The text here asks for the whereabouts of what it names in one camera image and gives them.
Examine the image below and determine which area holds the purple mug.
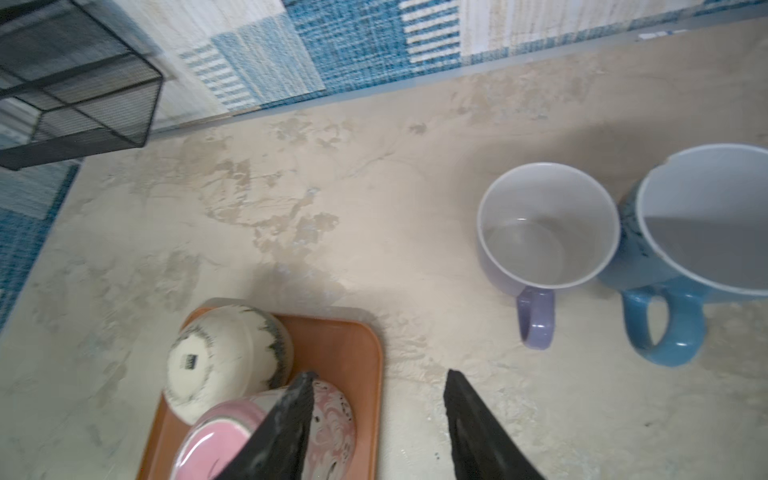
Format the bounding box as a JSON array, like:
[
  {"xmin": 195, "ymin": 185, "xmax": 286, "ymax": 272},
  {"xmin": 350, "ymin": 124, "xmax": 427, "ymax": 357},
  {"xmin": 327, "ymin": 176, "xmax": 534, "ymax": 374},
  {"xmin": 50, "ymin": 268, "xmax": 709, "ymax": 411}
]
[{"xmin": 475, "ymin": 162, "xmax": 621, "ymax": 350}]

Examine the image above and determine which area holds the orange plastic tray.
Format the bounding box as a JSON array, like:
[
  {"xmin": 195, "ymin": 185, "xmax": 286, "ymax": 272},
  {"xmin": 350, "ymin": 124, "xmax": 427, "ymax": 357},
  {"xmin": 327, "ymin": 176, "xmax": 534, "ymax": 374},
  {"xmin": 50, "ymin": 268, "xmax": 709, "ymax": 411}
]
[{"xmin": 135, "ymin": 298, "xmax": 385, "ymax": 480}]

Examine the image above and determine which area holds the pink ghost pattern mug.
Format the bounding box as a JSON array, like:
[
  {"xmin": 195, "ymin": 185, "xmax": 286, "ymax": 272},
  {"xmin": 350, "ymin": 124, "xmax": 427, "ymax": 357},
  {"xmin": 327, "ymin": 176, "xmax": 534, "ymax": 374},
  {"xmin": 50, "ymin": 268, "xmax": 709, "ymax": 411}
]
[{"xmin": 170, "ymin": 380, "xmax": 356, "ymax": 479}]

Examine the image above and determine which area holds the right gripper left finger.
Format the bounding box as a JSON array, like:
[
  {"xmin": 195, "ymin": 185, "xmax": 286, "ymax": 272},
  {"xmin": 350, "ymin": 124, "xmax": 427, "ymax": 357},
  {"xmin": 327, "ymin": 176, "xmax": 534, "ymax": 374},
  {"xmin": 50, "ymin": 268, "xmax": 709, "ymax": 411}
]
[{"xmin": 217, "ymin": 371, "xmax": 317, "ymax": 480}]

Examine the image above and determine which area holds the black wire shelf rack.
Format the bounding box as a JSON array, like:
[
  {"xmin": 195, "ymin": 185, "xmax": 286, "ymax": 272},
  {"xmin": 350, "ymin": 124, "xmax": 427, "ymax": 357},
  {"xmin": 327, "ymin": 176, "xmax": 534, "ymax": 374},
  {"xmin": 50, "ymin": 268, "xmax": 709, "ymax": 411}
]
[{"xmin": 1, "ymin": 1, "xmax": 165, "ymax": 170}]

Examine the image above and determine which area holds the cream marbled mug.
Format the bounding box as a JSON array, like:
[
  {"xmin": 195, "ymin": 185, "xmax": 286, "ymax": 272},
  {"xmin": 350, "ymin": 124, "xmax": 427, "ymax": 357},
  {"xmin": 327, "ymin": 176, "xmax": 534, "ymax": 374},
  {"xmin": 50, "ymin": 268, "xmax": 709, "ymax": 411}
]
[{"xmin": 163, "ymin": 304, "xmax": 295, "ymax": 425}]

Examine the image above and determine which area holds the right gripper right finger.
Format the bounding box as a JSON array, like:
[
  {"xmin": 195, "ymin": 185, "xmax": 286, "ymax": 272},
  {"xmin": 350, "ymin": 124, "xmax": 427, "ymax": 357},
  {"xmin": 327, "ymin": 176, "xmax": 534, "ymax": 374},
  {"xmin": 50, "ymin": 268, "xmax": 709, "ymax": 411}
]
[{"xmin": 443, "ymin": 369, "xmax": 543, "ymax": 480}]

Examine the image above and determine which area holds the blue mug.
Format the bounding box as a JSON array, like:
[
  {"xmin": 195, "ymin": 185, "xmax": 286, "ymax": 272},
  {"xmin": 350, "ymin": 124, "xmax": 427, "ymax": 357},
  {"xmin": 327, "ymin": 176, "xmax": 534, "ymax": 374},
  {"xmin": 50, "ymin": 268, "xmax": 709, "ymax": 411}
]
[{"xmin": 598, "ymin": 144, "xmax": 767, "ymax": 367}]

